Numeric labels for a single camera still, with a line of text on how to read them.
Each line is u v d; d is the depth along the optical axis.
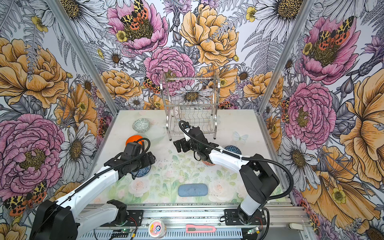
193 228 0.71
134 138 1.05
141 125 1.12
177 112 1.04
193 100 1.20
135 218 0.73
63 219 0.39
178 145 0.78
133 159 0.61
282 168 0.42
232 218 0.73
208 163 0.90
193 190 0.80
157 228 0.63
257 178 0.45
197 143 0.66
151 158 0.78
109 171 0.55
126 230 0.71
